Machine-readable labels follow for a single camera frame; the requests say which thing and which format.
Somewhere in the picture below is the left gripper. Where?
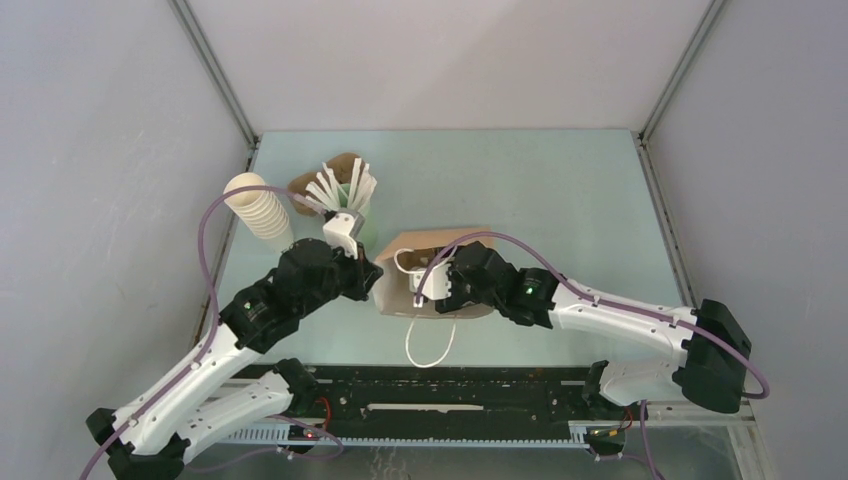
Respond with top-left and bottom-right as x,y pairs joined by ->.
298,238 -> 384,317

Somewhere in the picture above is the brown paper bag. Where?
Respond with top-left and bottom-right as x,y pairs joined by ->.
372,227 -> 497,370

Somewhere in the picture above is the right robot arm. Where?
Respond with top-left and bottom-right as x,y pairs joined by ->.
433,241 -> 752,418

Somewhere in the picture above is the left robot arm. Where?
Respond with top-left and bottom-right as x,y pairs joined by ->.
86,238 -> 383,479

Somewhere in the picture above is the green cup holder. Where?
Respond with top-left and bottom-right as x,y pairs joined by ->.
357,204 -> 378,251

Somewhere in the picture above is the stack of paper cups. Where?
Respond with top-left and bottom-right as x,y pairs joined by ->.
224,190 -> 294,253

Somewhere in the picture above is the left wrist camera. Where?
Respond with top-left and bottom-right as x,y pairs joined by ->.
322,209 -> 366,260

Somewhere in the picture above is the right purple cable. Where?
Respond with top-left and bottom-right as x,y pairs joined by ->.
413,231 -> 772,480

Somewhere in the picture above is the purple cable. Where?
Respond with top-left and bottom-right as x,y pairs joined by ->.
413,231 -> 772,480
78,185 -> 346,480

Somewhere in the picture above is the black front rail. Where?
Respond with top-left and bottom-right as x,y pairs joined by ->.
224,365 -> 753,454

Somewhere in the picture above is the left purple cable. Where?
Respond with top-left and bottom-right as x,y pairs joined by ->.
78,185 -> 346,480

